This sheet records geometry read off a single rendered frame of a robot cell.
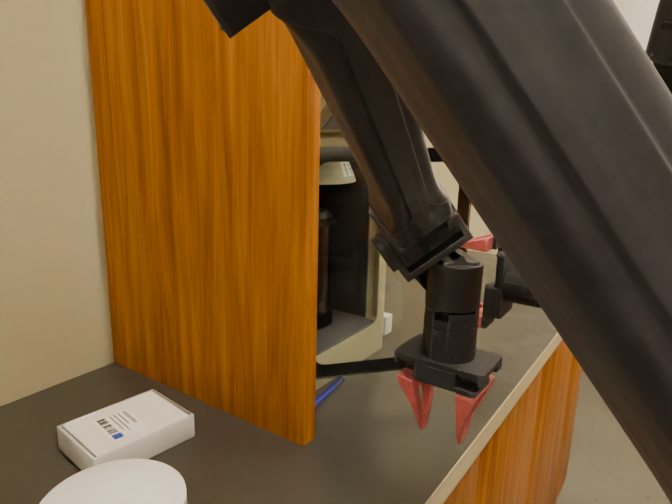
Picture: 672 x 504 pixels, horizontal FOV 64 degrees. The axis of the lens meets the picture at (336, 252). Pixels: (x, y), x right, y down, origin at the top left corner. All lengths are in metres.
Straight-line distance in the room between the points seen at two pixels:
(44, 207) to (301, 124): 0.54
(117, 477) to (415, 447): 0.47
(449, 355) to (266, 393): 0.39
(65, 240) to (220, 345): 0.38
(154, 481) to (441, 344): 0.31
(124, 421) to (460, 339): 0.55
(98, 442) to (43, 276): 0.37
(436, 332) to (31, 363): 0.80
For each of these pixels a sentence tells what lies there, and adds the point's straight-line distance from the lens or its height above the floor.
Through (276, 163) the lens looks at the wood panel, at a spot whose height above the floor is 1.37.
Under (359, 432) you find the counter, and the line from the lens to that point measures 0.92.
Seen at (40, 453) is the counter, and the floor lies 0.94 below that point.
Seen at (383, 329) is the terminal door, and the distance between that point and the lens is 0.97.
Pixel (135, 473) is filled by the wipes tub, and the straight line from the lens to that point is 0.60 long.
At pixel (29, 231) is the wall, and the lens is 1.09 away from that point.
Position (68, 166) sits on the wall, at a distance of 1.12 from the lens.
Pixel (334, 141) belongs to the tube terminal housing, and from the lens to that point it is 0.95.
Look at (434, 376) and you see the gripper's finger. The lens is 0.59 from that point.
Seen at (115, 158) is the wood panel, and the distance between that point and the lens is 1.06.
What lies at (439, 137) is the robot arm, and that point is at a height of 1.43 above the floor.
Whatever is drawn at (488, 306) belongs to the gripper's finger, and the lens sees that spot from 0.85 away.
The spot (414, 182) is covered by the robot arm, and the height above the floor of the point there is 1.39.
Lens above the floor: 1.43
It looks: 14 degrees down
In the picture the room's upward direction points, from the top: 1 degrees clockwise
